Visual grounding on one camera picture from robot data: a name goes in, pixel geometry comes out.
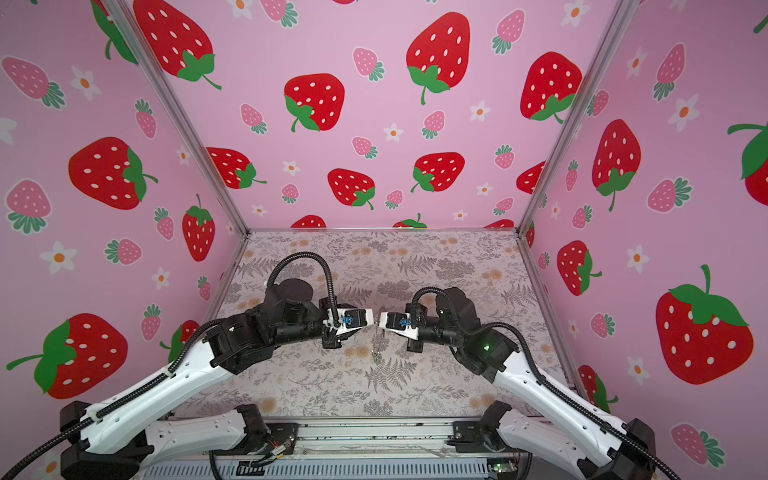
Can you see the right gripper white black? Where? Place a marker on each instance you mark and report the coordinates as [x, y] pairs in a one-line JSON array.
[[412, 345]]

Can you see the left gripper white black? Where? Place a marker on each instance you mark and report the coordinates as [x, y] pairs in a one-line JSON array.
[[334, 344]]

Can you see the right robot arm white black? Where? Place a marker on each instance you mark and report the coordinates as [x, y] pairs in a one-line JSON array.
[[576, 436]]

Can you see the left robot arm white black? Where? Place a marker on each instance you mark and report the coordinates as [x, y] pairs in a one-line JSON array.
[[126, 436]]

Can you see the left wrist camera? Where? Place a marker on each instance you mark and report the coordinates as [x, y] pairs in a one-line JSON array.
[[354, 319]]

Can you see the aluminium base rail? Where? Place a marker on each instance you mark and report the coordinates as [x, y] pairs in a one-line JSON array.
[[361, 448]]

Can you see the aluminium corner post left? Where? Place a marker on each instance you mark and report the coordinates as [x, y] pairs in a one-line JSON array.
[[129, 28]]

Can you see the aluminium corner post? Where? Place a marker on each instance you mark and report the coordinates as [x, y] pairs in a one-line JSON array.
[[129, 28], [611, 39]]

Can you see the aluminium corner post right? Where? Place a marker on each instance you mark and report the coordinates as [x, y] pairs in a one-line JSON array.
[[611, 39]]

